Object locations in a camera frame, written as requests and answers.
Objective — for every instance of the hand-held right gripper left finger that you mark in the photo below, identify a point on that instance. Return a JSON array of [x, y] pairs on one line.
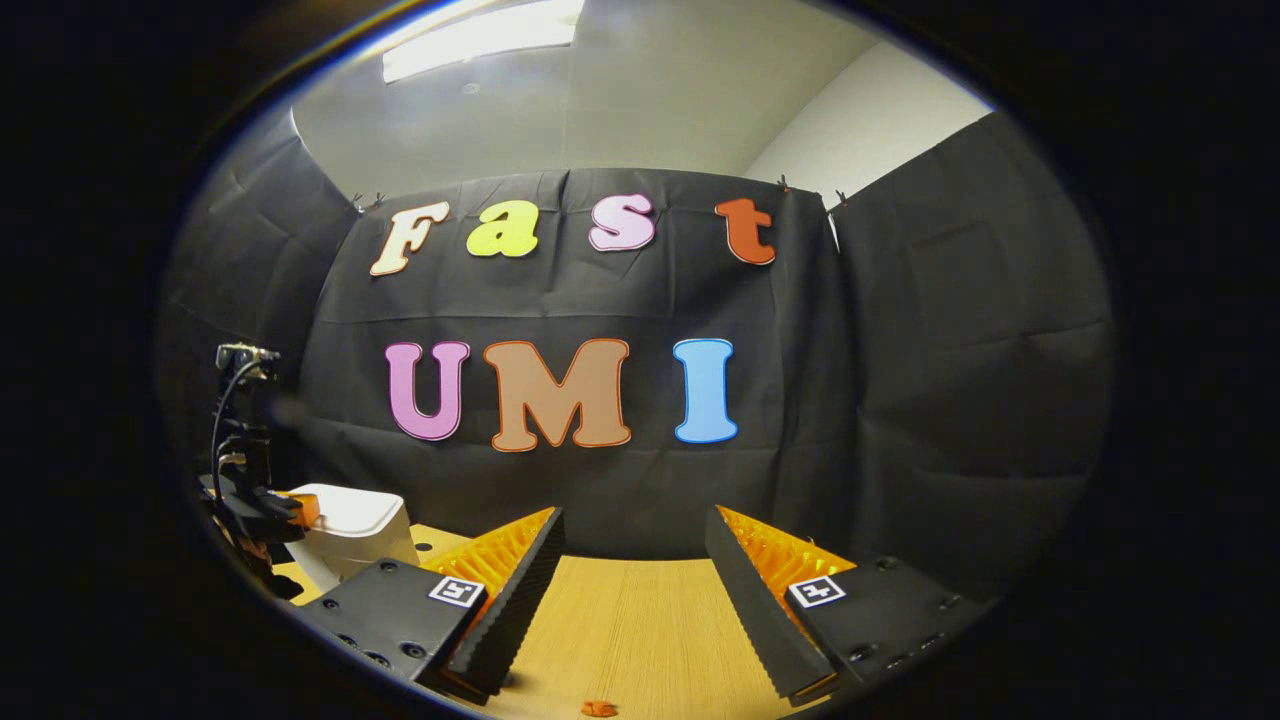
[[520, 610]]

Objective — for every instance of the white desktop garbage bin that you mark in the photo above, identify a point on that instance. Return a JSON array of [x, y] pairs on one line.
[[350, 520]]

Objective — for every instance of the wooden desktop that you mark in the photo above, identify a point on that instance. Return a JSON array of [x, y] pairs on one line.
[[640, 620]]

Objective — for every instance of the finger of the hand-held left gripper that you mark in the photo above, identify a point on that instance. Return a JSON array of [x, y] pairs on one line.
[[300, 510]]

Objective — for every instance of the black backdrop cloth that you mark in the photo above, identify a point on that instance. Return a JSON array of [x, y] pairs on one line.
[[900, 350]]

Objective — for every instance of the ceiling light panel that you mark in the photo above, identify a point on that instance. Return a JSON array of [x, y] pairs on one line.
[[480, 35]]

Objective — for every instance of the orange paper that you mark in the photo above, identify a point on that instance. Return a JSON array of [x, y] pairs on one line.
[[599, 709]]

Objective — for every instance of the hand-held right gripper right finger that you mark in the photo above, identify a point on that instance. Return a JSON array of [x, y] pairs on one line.
[[755, 620]]

